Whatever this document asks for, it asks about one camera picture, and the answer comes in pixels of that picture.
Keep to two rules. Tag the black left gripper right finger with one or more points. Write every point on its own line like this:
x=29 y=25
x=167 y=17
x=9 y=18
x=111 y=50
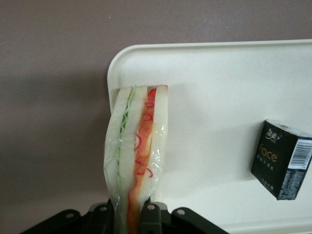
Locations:
x=175 y=219

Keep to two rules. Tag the triangle sandwich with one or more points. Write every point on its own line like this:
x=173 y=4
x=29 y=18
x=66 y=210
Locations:
x=136 y=146

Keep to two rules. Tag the beige plastic tray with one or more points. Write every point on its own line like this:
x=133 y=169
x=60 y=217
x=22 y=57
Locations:
x=219 y=97

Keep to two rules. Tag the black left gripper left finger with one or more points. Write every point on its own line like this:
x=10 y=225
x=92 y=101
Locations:
x=80 y=219

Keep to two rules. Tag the black tissue pack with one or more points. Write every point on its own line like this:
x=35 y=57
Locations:
x=285 y=161

